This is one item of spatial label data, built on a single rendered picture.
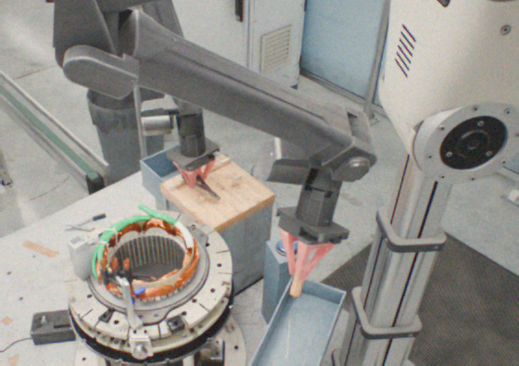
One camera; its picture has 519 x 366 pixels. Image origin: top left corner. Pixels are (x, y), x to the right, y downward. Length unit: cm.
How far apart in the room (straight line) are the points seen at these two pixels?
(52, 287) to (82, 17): 107
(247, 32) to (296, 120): 258
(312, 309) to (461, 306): 154
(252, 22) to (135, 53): 267
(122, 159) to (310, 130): 213
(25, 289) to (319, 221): 92
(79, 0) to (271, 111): 26
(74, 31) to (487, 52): 48
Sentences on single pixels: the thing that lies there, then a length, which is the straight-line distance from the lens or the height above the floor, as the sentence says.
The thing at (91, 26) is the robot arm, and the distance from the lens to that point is 51.
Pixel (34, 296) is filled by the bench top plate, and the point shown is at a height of 78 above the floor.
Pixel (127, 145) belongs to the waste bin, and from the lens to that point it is 269.
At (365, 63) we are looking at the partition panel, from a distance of 345.
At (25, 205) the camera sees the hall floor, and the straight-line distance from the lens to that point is 302.
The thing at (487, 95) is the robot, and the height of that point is 151.
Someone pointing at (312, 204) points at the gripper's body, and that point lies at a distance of 80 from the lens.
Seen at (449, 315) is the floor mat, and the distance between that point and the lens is 251.
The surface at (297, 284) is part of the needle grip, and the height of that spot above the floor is 122.
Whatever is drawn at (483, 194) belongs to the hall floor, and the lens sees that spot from 321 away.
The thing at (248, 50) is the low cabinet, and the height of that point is 48.
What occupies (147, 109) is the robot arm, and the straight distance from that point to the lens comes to 111.
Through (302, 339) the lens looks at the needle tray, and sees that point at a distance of 104.
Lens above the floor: 188
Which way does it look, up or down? 39 degrees down
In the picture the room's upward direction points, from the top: straight up
